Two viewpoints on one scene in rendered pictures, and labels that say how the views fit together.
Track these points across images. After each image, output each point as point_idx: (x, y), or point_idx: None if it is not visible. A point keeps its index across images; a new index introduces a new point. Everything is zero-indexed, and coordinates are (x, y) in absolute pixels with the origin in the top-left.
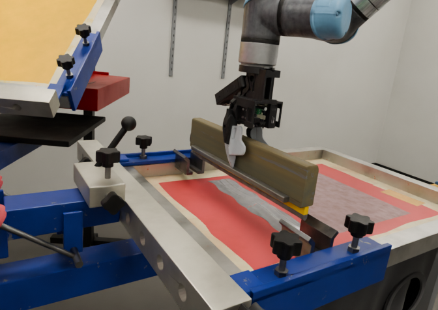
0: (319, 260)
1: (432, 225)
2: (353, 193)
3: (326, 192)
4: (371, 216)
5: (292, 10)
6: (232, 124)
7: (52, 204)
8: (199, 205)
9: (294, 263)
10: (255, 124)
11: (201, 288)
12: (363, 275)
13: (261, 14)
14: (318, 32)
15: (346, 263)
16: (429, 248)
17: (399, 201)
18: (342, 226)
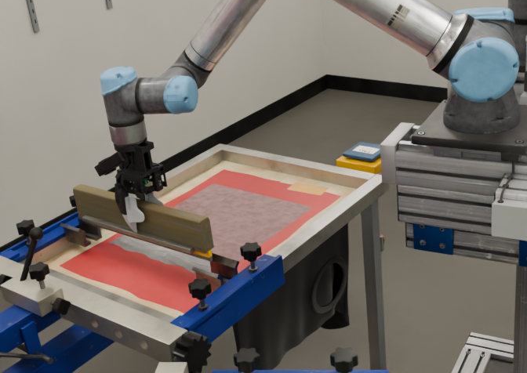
0: (229, 288)
1: (321, 219)
2: (259, 201)
3: (233, 211)
4: (276, 225)
5: (147, 99)
6: (124, 196)
7: (10, 324)
8: (114, 274)
9: (211, 298)
10: (146, 192)
11: (155, 335)
12: (265, 286)
13: (121, 104)
14: (175, 112)
15: (248, 284)
16: (321, 240)
17: (304, 195)
18: None
